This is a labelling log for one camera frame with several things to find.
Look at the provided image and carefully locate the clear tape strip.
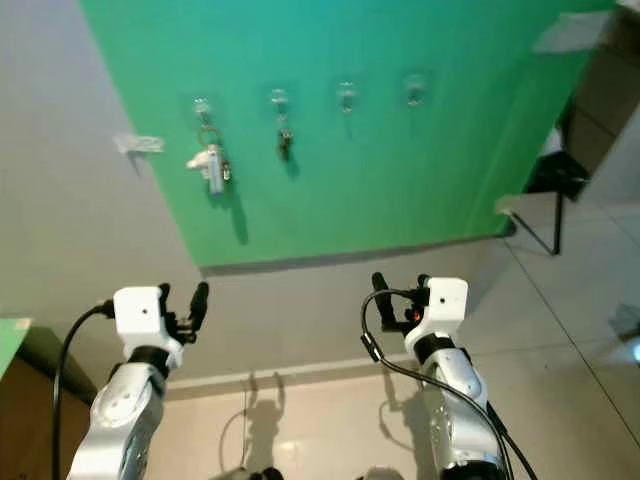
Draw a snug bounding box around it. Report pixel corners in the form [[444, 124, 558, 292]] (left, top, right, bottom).
[[115, 134, 166, 156], [495, 193, 546, 219], [532, 10, 611, 54]]

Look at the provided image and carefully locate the key bunch with white figure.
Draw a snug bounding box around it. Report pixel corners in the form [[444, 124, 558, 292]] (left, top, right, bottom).
[[186, 125, 229, 196]]

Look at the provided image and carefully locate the small green board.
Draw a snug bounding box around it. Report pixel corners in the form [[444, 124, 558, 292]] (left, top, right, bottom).
[[0, 317, 33, 379]]

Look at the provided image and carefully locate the small dark key bunch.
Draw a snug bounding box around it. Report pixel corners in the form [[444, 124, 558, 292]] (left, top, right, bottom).
[[275, 115, 296, 163]]

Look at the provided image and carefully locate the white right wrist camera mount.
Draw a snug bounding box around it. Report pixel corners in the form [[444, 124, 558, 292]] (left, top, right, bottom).
[[405, 277, 469, 346]]

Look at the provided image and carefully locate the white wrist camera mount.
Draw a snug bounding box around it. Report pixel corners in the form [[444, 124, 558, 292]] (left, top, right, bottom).
[[405, 277, 469, 346], [112, 285, 176, 351]]

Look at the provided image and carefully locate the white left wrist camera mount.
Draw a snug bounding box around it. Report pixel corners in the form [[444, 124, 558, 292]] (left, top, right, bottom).
[[112, 285, 176, 351]]

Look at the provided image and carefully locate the large green wall board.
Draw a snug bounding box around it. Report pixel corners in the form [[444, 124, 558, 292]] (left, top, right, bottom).
[[78, 0, 616, 269]]

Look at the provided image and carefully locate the clear adhesive wall hook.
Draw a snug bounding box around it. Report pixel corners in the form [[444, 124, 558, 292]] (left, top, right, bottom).
[[403, 74, 428, 109], [192, 97, 216, 127], [268, 89, 290, 118], [337, 82, 359, 114]]

